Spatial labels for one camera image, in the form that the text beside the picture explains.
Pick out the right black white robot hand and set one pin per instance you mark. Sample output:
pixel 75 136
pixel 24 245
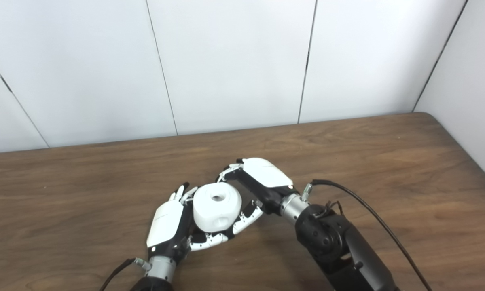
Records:
pixel 264 178

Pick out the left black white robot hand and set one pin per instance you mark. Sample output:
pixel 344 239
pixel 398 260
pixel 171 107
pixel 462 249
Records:
pixel 165 224

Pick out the round white piece with holes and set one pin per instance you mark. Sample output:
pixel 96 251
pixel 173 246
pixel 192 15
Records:
pixel 217 208

